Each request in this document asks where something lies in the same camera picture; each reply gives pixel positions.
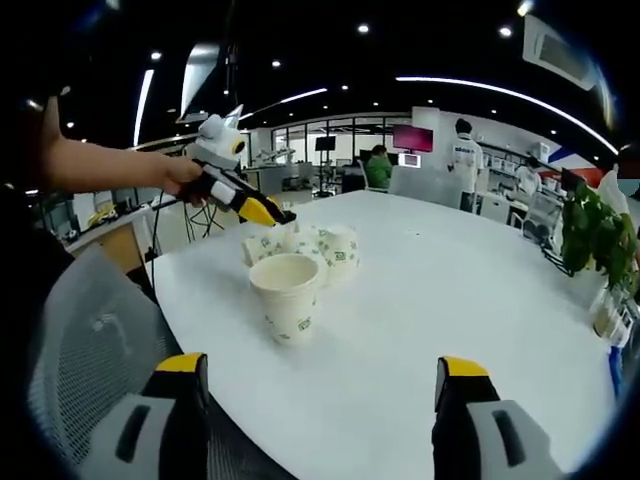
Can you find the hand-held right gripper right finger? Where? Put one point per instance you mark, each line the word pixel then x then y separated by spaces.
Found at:
pixel 515 440

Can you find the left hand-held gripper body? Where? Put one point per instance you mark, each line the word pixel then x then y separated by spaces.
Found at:
pixel 217 142

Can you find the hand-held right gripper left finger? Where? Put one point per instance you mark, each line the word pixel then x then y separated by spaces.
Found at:
pixel 127 437

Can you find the stack of white paper cups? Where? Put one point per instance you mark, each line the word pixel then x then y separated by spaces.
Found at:
pixel 287 305

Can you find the person's left hand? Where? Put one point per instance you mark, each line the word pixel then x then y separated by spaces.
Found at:
pixel 177 175

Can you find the silver laptop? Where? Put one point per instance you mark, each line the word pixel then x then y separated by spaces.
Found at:
pixel 235 119

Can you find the grey overhead panel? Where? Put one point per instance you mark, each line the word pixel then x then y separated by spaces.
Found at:
pixel 197 80

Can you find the black tripod stand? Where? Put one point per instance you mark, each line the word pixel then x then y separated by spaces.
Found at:
pixel 231 75

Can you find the straight ceiling strip light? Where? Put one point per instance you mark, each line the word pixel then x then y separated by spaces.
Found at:
pixel 144 105
pixel 295 97

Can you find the black monitor on stand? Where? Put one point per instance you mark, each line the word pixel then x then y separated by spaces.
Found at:
pixel 325 143

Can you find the wooden side desk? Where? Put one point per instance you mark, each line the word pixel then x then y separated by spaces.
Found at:
pixel 117 245

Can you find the grey mesh office chair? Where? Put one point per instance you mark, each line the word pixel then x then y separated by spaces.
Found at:
pixel 90 325

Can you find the yellow black tool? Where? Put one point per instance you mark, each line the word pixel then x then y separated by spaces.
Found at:
pixel 102 215

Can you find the small pink screen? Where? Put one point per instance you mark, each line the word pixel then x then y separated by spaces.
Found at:
pixel 409 160

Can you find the glass plant vase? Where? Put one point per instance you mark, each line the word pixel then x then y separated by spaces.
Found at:
pixel 607 320

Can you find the pink monitor screen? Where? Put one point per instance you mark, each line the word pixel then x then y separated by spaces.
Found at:
pixel 412 138

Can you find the white table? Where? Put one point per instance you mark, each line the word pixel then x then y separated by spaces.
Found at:
pixel 425 300

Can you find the green potted plant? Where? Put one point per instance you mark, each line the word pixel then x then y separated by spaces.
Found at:
pixel 590 235

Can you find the white mesh office chair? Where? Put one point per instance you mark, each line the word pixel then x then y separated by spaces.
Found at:
pixel 542 215

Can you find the curved ceiling strip light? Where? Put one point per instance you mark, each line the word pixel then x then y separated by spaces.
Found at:
pixel 500 89

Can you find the ceiling air conditioner vent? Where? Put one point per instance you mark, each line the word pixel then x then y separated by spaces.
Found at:
pixel 560 52

